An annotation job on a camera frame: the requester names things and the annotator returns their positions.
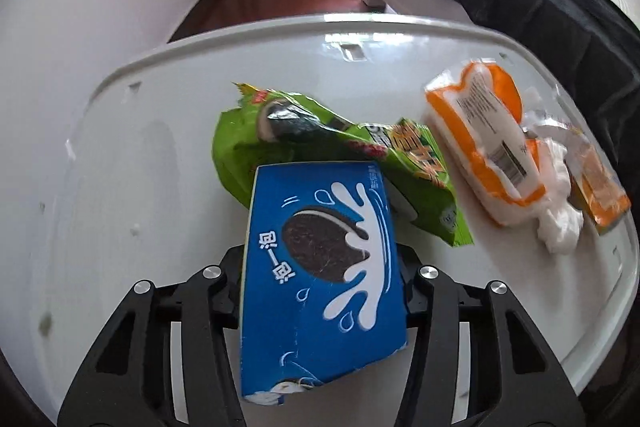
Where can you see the crumpled white tissue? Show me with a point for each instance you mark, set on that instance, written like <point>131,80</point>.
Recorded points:
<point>557,207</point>

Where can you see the orange and white wrapper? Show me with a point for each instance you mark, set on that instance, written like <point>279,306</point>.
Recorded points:
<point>480,142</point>

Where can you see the blue cookie box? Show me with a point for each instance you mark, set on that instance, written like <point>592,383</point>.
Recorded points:
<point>320,307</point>

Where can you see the orange clear plastic packet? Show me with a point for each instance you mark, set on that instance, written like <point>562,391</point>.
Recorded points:
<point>600,187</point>

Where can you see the green snack bag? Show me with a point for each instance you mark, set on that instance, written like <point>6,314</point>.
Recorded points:
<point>300,137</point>

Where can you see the grey plastic storage lid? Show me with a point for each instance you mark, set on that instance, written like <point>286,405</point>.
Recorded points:
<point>150,167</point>

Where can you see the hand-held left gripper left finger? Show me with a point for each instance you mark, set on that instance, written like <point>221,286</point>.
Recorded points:
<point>220,289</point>

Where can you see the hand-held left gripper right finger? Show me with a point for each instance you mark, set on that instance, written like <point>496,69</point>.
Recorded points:
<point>427,294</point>

